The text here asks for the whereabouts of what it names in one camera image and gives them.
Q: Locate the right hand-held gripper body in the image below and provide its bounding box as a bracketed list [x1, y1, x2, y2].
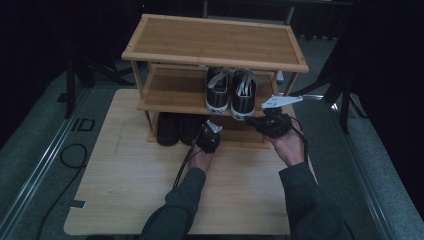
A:
[258, 94, 304, 139]

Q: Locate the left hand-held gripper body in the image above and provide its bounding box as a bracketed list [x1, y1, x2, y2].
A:
[195, 119, 223, 154]

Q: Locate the black white lace-up sneaker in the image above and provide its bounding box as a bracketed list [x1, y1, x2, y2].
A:
[205, 66, 231, 113]
[230, 68, 258, 121]

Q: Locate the black shoe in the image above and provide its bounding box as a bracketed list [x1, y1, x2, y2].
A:
[179, 113, 205, 147]
[156, 112, 181, 147]

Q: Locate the wooden shoe rack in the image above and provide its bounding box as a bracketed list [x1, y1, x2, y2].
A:
[121, 13, 310, 149]

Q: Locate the person's left hand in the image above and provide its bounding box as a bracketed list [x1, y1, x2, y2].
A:
[188, 143, 214, 174]

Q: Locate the person's right hand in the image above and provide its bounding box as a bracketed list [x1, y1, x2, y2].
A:
[268, 116, 306, 168]

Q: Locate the black metal stand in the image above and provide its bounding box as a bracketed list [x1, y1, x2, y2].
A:
[64, 49, 134, 119]
[289, 33, 369, 134]

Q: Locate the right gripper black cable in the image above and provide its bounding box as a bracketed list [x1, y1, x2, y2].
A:
[289, 116, 309, 164]

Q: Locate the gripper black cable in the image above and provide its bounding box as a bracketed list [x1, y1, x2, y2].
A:
[289, 116, 309, 164]
[173, 133, 202, 189]

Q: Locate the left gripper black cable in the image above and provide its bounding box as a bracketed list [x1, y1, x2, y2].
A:
[173, 133, 202, 189]

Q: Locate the black cable on floor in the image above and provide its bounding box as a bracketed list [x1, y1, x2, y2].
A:
[36, 143, 88, 240]

